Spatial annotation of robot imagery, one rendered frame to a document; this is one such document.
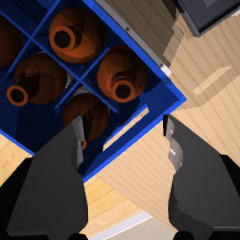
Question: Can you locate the blue plastic crate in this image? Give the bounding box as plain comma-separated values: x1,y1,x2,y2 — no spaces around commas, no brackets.
0,0,187,183

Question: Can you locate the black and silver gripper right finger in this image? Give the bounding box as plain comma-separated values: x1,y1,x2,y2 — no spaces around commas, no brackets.
163,114,240,240

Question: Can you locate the dark grey square tray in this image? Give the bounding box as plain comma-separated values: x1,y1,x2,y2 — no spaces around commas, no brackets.
172,0,240,38

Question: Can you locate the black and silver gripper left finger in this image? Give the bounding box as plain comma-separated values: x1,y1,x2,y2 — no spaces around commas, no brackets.
0,115,89,240

